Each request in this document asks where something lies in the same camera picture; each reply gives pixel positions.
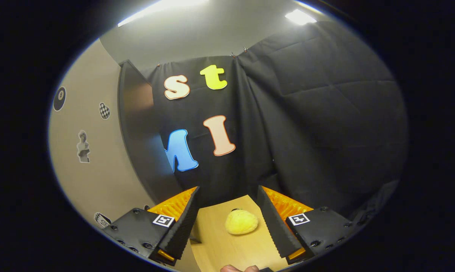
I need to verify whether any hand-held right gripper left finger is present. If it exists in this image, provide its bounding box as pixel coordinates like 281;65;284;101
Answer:
104;186;201;266

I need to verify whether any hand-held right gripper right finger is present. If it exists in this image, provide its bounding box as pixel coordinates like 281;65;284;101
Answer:
256;185;364;265

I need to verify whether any light grey cabinet door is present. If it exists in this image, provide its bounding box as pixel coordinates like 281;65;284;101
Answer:
48;38;160;232

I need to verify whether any yellow sponge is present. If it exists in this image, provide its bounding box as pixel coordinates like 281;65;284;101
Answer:
224;209;259;236

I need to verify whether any black backdrop cloth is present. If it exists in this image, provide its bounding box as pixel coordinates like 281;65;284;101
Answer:
142;21;409;228

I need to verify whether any ceiling light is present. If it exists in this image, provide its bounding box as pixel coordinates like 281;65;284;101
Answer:
117;0;210;28
285;9;318;26

